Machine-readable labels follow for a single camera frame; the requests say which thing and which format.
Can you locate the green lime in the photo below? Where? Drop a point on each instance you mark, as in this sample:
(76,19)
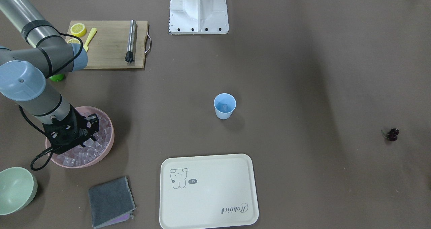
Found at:
(57,77)

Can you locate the steel muddler black tip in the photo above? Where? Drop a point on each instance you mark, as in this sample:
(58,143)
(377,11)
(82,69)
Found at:
(129,55)

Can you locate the yellow plastic knife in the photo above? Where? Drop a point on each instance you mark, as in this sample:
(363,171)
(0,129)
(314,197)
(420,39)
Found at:
(90,36)

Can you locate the light blue plastic cup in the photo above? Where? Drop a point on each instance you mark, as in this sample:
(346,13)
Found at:
(224,98)

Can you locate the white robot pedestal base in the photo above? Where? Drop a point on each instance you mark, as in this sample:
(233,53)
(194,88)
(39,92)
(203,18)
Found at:
(198,17)

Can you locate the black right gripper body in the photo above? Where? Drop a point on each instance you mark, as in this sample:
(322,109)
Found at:
(80,125)

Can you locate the cream rabbit serving tray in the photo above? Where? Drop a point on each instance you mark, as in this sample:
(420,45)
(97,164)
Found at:
(208,192)

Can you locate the dark red cherry pair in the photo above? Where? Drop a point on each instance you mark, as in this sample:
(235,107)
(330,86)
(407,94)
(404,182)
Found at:
(391,135)

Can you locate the grey folded cloth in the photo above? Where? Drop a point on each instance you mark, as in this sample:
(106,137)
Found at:
(111,203)

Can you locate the wooden cutting board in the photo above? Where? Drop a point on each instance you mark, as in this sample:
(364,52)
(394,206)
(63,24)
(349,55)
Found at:
(108,47)

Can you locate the pink bowl of ice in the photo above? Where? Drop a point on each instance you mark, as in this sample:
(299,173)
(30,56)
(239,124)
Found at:
(94,150)

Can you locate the lemon half slice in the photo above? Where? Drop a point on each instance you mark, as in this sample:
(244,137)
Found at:
(78,30)

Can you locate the mint green bowl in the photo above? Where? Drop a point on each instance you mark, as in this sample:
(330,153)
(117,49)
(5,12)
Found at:
(18,188)

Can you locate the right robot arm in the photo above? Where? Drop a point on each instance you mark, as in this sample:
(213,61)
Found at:
(25,76)

